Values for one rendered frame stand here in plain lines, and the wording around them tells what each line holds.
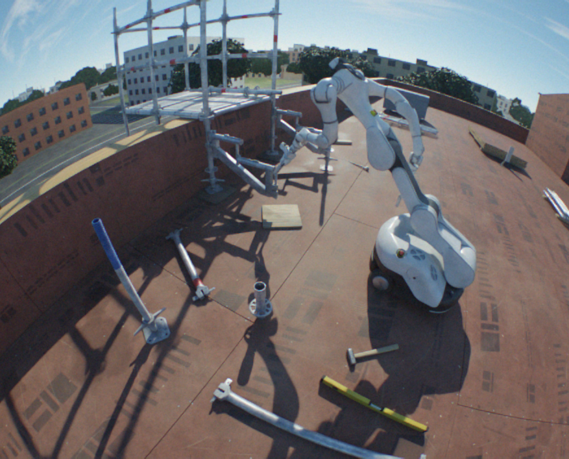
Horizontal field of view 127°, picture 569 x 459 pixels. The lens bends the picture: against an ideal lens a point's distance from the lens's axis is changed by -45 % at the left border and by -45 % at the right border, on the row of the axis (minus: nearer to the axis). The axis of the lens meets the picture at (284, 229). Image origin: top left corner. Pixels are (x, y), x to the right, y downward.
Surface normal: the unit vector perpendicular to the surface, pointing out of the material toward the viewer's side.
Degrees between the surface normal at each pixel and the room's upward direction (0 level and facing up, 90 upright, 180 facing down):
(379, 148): 87
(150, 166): 90
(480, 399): 0
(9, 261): 90
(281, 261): 0
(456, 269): 90
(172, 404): 0
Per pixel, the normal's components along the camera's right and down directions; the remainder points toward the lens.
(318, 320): 0.04, -0.78
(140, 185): 0.88, 0.33
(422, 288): -0.61, 0.48
